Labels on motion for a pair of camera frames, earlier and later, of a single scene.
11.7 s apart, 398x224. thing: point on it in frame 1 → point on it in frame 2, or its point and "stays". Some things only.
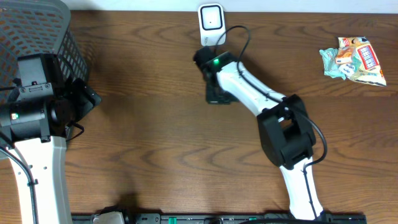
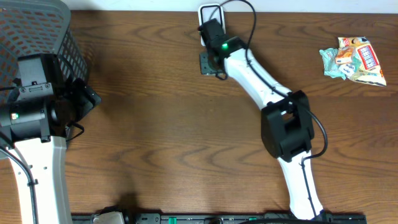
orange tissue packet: x=344 y=55 stays
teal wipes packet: x=331 y=68 stays
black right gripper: x=210 y=96 → x=203 y=65
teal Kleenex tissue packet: x=349 y=69 stays
